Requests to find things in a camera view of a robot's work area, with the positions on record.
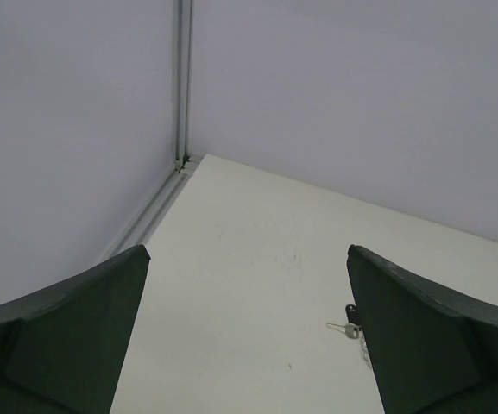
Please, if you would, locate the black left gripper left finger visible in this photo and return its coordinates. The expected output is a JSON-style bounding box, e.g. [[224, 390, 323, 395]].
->
[[0, 245, 150, 413]]

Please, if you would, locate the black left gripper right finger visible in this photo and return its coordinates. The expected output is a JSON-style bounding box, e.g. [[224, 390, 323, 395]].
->
[[347, 245, 498, 413]]

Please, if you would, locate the silver key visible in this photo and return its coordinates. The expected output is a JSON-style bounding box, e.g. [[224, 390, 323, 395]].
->
[[325, 323, 361, 340]]

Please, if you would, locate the black-headed key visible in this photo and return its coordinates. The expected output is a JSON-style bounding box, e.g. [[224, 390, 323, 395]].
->
[[345, 304, 361, 325]]

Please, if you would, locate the left aluminium frame post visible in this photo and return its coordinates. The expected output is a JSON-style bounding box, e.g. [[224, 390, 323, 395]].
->
[[101, 1, 202, 260]]

